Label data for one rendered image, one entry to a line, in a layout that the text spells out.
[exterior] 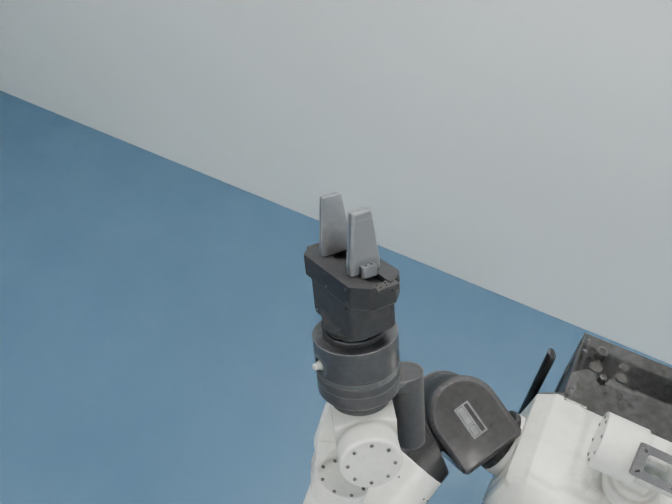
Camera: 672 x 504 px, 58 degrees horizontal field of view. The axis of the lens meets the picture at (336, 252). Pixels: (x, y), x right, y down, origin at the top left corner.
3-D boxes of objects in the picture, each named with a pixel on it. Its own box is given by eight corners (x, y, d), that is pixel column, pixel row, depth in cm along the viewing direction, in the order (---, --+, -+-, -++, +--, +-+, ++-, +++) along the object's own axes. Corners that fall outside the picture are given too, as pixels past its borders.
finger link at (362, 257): (372, 204, 55) (376, 265, 57) (341, 213, 54) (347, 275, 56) (382, 209, 54) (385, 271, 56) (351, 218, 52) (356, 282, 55)
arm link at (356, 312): (356, 229, 66) (363, 324, 71) (275, 254, 62) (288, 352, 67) (427, 271, 55) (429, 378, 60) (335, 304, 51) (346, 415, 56)
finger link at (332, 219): (317, 199, 57) (323, 258, 60) (346, 191, 59) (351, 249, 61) (309, 195, 59) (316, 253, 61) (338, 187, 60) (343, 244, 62)
